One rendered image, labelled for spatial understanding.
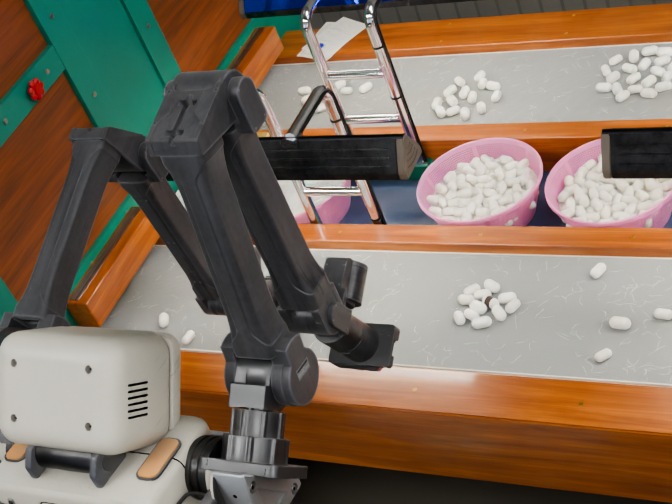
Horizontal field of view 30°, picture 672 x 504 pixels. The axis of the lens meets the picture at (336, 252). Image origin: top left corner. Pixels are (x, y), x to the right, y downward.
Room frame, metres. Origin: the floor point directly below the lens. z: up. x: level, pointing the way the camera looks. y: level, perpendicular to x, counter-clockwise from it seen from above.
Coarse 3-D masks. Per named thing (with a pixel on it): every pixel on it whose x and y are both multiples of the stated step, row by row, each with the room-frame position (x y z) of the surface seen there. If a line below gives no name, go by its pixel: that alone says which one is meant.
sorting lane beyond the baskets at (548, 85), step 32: (288, 64) 2.85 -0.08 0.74; (352, 64) 2.73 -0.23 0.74; (416, 64) 2.60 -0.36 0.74; (448, 64) 2.55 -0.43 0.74; (480, 64) 2.49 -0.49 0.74; (512, 64) 2.43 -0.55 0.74; (544, 64) 2.38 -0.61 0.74; (576, 64) 2.33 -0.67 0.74; (608, 64) 2.28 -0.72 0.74; (288, 96) 2.71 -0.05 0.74; (352, 96) 2.59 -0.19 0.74; (384, 96) 2.53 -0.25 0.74; (416, 96) 2.47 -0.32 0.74; (480, 96) 2.37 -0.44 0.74; (512, 96) 2.31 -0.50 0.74; (544, 96) 2.26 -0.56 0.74; (576, 96) 2.22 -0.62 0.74; (608, 96) 2.17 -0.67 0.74; (640, 96) 2.12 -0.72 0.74; (288, 128) 2.57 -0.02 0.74
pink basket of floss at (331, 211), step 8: (344, 184) 2.23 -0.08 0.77; (328, 200) 2.19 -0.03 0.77; (336, 200) 2.21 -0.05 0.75; (344, 200) 2.24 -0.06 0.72; (320, 208) 2.20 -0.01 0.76; (328, 208) 2.20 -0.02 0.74; (336, 208) 2.22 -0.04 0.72; (344, 208) 2.24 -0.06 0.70; (296, 216) 2.19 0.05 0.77; (304, 216) 2.19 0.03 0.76; (320, 216) 2.20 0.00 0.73; (328, 216) 2.21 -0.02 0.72; (336, 216) 2.22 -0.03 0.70
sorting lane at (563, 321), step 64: (320, 256) 2.06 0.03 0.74; (384, 256) 1.98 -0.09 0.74; (448, 256) 1.90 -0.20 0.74; (512, 256) 1.82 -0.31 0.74; (576, 256) 1.74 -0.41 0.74; (128, 320) 2.13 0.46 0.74; (192, 320) 2.04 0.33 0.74; (384, 320) 1.80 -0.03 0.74; (448, 320) 1.73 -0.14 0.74; (512, 320) 1.66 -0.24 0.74; (576, 320) 1.59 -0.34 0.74; (640, 320) 1.53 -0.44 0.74
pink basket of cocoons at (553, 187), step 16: (592, 144) 2.01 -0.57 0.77; (560, 160) 1.99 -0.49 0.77; (560, 176) 1.97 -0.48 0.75; (560, 192) 1.95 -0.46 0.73; (656, 208) 1.75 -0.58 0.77; (576, 224) 1.81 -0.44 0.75; (592, 224) 1.78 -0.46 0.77; (608, 224) 1.76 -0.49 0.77; (624, 224) 1.76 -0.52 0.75; (640, 224) 1.76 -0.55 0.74; (656, 224) 1.77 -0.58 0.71
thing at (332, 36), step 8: (328, 24) 2.92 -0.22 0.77; (336, 24) 2.90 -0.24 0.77; (344, 24) 2.88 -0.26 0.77; (352, 24) 2.86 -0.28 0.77; (360, 24) 2.85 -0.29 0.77; (320, 32) 2.89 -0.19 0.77; (328, 32) 2.88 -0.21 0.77; (336, 32) 2.86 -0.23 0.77; (344, 32) 2.84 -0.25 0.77; (352, 32) 2.83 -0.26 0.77; (320, 40) 2.85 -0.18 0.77; (328, 40) 2.84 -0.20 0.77; (336, 40) 2.82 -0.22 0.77; (344, 40) 2.80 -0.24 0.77; (304, 48) 2.85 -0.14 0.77; (328, 48) 2.80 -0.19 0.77; (336, 48) 2.78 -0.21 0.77; (304, 56) 2.81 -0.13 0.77; (328, 56) 2.76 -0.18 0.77
